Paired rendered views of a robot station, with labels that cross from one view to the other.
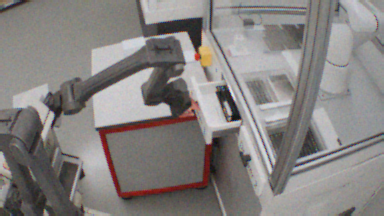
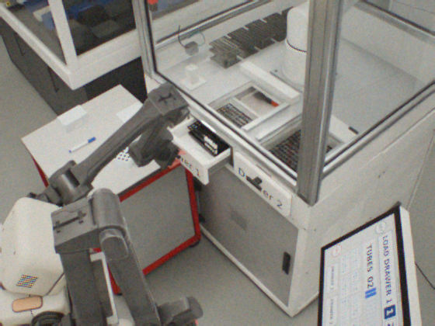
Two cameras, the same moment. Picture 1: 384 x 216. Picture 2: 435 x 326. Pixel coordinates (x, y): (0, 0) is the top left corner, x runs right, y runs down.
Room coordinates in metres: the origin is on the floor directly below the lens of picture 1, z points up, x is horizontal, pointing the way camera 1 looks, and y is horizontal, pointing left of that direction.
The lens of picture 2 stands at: (-0.12, 0.34, 2.25)
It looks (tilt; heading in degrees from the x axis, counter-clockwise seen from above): 47 degrees down; 338
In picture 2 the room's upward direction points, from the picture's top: 4 degrees counter-clockwise
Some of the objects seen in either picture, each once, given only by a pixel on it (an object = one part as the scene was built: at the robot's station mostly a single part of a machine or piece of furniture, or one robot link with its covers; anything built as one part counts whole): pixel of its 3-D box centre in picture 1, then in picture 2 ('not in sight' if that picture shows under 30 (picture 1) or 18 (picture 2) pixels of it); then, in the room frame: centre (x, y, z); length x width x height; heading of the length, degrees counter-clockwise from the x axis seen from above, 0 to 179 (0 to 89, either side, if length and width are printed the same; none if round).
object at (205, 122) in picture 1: (200, 109); (182, 154); (1.19, -0.03, 0.87); 0.29 x 0.02 x 0.11; 15
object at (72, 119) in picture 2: (133, 46); (73, 119); (1.74, 0.33, 0.79); 0.13 x 0.09 x 0.05; 106
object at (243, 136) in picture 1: (251, 161); (261, 183); (0.92, -0.23, 0.87); 0.29 x 0.02 x 0.11; 15
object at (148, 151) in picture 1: (147, 124); (116, 196); (1.55, 0.24, 0.38); 0.62 x 0.58 x 0.76; 15
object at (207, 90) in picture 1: (247, 102); (224, 130); (1.25, -0.24, 0.86); 0.40 x 0.26 x 0.06; 105
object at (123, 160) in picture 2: not in sight; (127, 154); (1.40, 0.16, 0.78); 0.12 x 0.08 x 0.04; 136
